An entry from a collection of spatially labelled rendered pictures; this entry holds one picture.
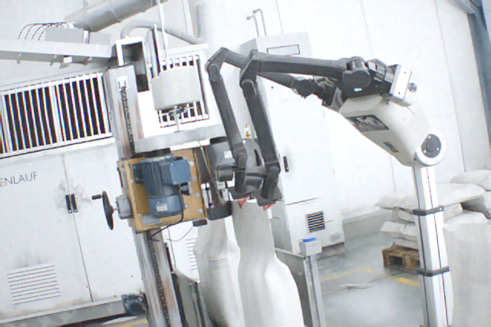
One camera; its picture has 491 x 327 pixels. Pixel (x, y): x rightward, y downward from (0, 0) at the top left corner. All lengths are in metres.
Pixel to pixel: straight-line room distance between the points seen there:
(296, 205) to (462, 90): 2.74
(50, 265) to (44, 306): 0.35
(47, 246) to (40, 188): 0.47
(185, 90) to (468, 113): 6.09
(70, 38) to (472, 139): 5.04
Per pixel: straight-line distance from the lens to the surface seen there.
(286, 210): 7.19
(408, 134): 2.88
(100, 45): 5.76
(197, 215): 3.40
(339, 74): 2.63
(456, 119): 8.84
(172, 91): 3.19
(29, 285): 6.08
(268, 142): 2.78
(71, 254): 6.07
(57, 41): 5.83
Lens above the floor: 1.42
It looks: 3 degrees down
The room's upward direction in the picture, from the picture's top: 10 degrees counter-clockwise
